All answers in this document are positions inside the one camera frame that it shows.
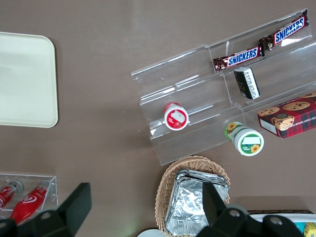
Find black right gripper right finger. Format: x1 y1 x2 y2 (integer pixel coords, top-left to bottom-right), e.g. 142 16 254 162
197 181 264 237

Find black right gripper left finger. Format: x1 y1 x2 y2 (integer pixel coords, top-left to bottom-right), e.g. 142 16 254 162
17 182 92 237

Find foil-wrapped sandwich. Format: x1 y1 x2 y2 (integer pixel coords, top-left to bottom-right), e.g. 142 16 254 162
164 179 229 237
174 169 231 188

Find wicker basket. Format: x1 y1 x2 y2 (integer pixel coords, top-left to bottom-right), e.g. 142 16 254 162
154 155 232 234

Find cream plastic tray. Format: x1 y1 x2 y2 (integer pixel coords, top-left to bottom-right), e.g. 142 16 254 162
0 32 59 128

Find clear acrylic bottle box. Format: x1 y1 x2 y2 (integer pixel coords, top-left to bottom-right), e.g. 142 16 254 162
0 172 59 218

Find red drink bottle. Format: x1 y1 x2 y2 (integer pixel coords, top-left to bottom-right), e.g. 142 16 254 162
0 180 24 211
9 181 51 224

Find white bin with dark rim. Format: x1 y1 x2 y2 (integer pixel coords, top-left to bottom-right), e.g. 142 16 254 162
246 209 316 237

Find white plate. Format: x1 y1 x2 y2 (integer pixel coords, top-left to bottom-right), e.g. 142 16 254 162
136 229 164 237

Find green sunflower yogurt cup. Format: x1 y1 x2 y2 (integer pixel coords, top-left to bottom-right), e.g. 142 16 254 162
224 121 265 157

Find yellow snack packet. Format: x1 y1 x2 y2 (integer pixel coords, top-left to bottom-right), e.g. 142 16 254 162
303 222 316 237

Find red strawberry yogurt cup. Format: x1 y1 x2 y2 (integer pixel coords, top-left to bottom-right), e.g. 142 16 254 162
163 101 191 131

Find clear acrylic tiered display shelf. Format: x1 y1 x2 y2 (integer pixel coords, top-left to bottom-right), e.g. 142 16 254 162
130 8 316 166

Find red tartan cookie box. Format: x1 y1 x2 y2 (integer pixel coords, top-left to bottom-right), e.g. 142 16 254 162
257 91 316 140

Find black chocolate pack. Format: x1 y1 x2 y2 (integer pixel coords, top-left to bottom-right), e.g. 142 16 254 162
233 66 261 100

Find Snickers chocolate bar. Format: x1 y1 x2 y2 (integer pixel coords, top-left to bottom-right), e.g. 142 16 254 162
212 45 266 73
259 15 310 52

